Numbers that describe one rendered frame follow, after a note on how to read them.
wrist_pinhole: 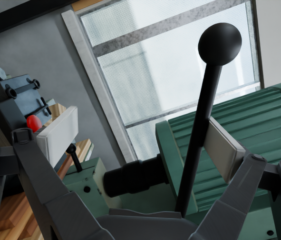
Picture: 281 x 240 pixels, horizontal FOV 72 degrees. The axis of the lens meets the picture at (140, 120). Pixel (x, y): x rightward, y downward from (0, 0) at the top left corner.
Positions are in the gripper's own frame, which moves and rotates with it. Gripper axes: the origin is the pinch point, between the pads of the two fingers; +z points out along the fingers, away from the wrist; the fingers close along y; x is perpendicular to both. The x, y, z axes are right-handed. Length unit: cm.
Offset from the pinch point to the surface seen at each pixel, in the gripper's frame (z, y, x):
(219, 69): -0.6, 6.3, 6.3
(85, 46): 139, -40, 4
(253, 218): 7.3, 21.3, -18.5
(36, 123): 11.0, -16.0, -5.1
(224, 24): -0.8, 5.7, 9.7
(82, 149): 36.8, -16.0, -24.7
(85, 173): 12.4, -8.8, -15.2
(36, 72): 144, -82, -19
